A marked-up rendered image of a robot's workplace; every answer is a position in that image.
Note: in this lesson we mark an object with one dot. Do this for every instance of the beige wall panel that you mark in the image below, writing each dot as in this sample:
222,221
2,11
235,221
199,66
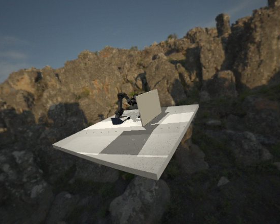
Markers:
148,106

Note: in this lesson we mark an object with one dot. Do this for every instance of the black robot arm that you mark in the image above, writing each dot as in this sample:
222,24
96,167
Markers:
120,110

